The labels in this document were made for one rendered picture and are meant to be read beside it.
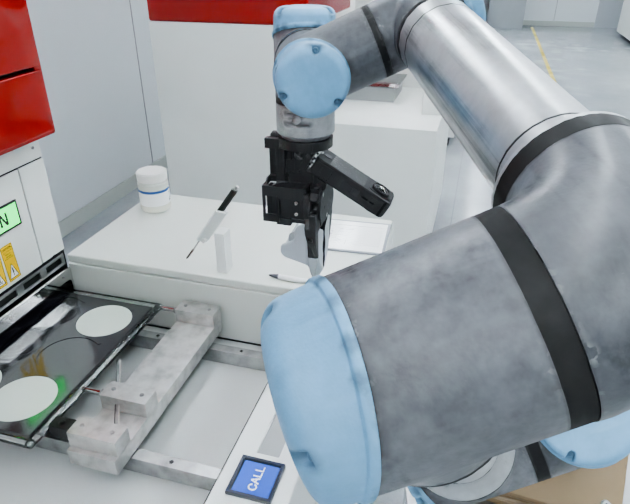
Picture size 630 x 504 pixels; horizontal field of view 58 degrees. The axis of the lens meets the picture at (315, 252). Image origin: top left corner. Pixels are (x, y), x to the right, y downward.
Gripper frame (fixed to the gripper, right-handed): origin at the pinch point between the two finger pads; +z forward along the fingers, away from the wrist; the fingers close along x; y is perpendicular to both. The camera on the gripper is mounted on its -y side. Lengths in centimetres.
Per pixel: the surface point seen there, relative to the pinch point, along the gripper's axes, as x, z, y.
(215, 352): -8.0, 26.3, 22.7
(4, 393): 17, 21, 47
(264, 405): 13.9, 14.7, 4.2
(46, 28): -202, -2, 207
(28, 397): 17, 21, 43
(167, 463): 18.4, 25.7, 18.3
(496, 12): -1229, 80, -34
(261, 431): 18.5, 14.7, 2.9
